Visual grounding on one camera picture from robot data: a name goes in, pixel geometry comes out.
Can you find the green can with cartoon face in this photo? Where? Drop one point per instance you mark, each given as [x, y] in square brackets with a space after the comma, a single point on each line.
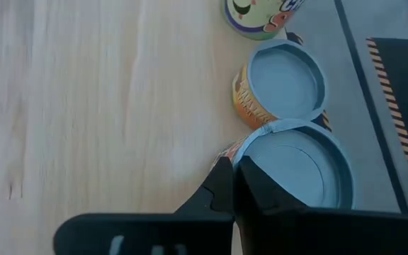
[257, 14]

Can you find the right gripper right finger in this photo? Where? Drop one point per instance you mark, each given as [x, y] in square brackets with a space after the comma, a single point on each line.
[314, 233]

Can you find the wooden shelf with black legs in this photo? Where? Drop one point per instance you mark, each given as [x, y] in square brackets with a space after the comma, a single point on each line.
[101, 106]

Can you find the black beans can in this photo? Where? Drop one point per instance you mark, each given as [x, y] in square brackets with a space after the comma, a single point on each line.
[296, 166]

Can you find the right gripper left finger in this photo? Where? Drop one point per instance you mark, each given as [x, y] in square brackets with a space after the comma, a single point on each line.
[197, 226]

